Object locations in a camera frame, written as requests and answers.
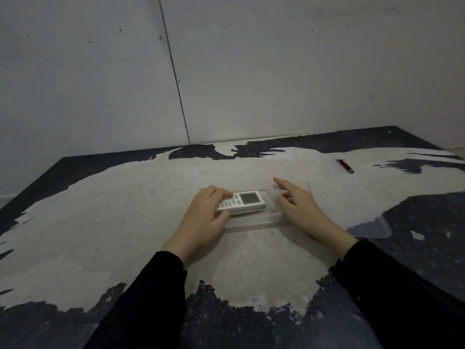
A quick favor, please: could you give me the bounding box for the person's left hand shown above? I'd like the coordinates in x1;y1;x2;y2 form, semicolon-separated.
161;185;234;265

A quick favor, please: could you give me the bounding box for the person's right forearm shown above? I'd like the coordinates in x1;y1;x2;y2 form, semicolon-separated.
328;230;465;349

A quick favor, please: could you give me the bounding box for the person's right hand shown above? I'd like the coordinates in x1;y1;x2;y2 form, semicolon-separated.
273;177;359;261

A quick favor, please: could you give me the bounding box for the small clear plastic sleeve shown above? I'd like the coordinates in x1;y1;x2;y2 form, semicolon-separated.
222;188;293;230

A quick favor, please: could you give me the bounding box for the person's left forearm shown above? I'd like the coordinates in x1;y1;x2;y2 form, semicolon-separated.
84;240;189;349

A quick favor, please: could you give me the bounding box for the large clear plastic bag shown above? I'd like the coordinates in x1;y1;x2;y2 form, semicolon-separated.
308;177;392;239

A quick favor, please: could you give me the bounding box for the white remote control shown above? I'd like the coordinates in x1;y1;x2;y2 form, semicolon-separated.
216;190;267;216

